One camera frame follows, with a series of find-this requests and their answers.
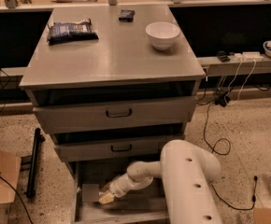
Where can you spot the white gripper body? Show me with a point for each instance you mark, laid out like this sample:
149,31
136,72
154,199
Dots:
118,187

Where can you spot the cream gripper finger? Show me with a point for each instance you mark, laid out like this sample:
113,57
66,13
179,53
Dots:
106,198

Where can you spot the clear plastic water bottle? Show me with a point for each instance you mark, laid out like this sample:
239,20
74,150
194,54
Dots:
103,191

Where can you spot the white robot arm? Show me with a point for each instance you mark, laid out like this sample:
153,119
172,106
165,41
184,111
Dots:
185,170

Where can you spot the grey bottom drawer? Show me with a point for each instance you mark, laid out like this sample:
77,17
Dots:
145,206

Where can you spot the grey drawer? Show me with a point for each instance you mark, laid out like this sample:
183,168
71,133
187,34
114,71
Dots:
145,206
86,107
115,143

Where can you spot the grey middle drawer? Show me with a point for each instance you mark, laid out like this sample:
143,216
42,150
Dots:
115,143

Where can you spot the grey top drawer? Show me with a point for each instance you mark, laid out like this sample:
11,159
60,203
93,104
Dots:
86,107

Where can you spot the grey drawer cabinet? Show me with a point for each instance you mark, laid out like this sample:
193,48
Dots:
121,54

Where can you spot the black tube on floor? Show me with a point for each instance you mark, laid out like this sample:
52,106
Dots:
38,139

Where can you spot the cardboard box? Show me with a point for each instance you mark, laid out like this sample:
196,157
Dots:
9,174

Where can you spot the black power adapter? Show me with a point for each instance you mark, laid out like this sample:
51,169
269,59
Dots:
223,100

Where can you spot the white ceramic bowl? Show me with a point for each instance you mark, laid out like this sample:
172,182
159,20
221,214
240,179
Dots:
162,35

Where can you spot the dark blue snack bag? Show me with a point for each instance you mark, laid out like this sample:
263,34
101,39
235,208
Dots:
61,32

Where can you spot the black remote on ledge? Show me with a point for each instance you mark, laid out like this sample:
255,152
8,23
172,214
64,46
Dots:
222,56

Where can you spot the small dark blue box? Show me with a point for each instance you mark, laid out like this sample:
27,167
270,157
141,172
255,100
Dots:
127,16

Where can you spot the white power strip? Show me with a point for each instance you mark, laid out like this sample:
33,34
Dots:
249,56

